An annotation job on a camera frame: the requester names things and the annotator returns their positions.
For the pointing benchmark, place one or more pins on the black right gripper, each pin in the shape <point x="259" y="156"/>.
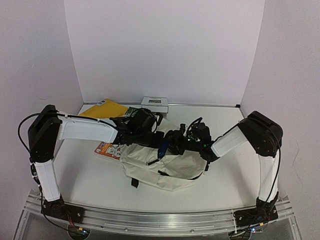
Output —
<point x="173" y="141"/>

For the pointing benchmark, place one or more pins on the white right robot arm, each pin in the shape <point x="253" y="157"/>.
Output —
<point x="264" y="136"/>

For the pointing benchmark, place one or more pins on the white box with photo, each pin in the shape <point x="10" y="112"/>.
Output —
<point x="156" y="104"/>

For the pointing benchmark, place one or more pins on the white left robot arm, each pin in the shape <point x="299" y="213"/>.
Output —
<point x="51" y="125"/>

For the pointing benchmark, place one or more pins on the yellow hardcover book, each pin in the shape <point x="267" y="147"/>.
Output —
<point x="105" y="109"/>

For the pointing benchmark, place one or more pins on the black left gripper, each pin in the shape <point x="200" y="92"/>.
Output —
<point x="159" y="140"/>

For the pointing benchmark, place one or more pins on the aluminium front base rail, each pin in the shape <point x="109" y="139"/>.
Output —
<point x="166" y="224"/>

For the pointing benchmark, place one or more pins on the blue pencil case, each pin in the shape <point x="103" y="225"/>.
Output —
<point x="162" y="150"/>

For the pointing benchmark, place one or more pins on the beige canvas student bag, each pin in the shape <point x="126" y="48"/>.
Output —
<point x="170" y="172"/>

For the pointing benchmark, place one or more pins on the dark Three Days book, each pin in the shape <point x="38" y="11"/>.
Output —
<point x="131" y="111"/>

